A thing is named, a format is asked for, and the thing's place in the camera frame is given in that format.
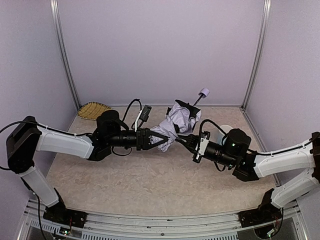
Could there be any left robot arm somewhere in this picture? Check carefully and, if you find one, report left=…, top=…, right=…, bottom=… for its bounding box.
left=6, top=110, right=169, bottom=208

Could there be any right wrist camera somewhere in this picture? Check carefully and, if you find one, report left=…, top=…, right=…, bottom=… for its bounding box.
left=194, top=131, right=211, bottom=163

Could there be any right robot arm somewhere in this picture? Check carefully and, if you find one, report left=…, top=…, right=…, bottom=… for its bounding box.
left=176, top=128, right=320, bottom=211

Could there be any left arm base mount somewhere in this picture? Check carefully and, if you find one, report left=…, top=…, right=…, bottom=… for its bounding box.
left=43, top=208, right=88, bottom=229

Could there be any front aluminium rail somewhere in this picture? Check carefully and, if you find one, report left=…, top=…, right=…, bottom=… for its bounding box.
left=18, top=197, right=308, bottom=240

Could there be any aluminium frame post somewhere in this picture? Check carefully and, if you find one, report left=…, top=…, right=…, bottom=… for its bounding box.
left=241, top=0, right=272, bottom=111
left=49, top=0, right=81, bottom=111

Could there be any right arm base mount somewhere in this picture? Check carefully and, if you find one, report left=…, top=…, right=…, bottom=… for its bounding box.
left=238, top=208, right=283, bottom=228

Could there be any lavender folding umbrella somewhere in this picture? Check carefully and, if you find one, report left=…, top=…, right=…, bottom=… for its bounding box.
left=151, top=88, right=210, bottom=152

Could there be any light blue mug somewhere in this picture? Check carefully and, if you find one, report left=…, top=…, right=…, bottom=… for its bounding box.
left=216, top=124, right=233, bottom=145

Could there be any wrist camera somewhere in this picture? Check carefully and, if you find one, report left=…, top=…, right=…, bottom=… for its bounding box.
left=133, top=105, right=152, bottom=131
left=194, top=131, right=211, bottom=163

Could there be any left aluminium frame post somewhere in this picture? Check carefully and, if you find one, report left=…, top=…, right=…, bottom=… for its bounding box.
left=49, top=0, right=81, bottom=111

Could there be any yellow woven mat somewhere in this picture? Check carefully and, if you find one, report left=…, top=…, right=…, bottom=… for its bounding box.
left=77, top=101, right=112, bottom=121

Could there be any right aluminium frame post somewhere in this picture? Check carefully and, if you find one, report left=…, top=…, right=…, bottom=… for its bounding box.
left=241, top=0, right=272, bottom=111

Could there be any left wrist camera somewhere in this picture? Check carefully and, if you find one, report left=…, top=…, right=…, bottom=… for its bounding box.
left=133, top=105, right=152, bottom=131

